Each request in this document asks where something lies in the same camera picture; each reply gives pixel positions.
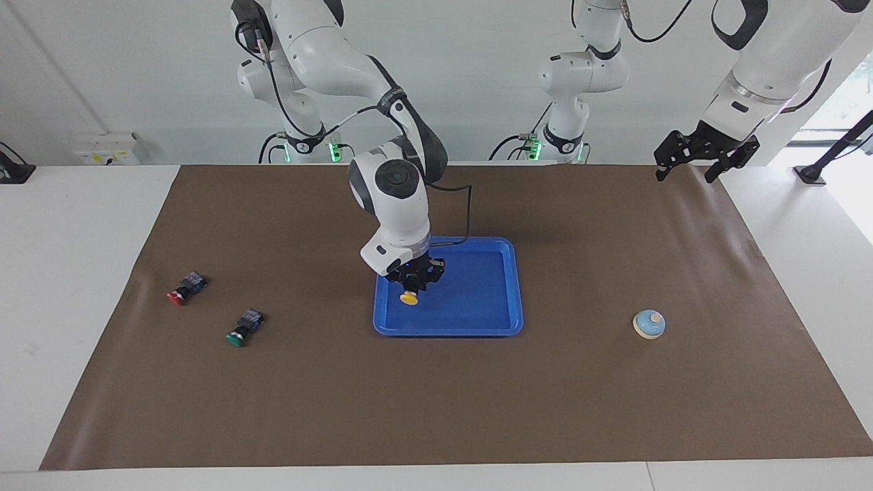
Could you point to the brown table mat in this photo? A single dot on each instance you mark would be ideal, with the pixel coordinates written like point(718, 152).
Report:
point(436, 395)

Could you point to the yellow push button switch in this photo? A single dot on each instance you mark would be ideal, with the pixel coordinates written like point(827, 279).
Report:
point(409, 298)

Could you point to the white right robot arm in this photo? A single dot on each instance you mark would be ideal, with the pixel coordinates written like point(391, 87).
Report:
point(399, 211)

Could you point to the black stand with long pole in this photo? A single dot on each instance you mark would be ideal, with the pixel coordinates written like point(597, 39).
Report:
point(811, 174)

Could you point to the light blue service bell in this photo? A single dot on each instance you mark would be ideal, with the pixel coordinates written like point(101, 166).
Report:
point(649, 324)

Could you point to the white wall socket box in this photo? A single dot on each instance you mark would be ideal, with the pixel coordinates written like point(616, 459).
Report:
point(106, 150)

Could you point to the bright window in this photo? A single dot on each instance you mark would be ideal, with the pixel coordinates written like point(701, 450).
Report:
point(852, 95)

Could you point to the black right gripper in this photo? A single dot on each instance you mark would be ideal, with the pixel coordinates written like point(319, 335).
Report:
point(419, 266)

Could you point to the red push button switch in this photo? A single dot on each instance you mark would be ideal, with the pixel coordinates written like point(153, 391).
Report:
point(185, 289)

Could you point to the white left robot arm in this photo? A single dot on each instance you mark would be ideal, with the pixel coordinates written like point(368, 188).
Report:
point(784, 54)

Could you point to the green push button switch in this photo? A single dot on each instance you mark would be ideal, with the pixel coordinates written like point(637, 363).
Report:
point(244, 329)

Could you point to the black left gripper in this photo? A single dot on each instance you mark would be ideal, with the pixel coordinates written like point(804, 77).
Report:
point(717, 138)

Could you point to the black stand with square base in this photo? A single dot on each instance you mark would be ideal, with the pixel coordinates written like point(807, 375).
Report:
point(13, 172)

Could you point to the blue plastic tray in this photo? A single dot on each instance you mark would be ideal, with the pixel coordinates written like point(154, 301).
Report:
point(470, 300)

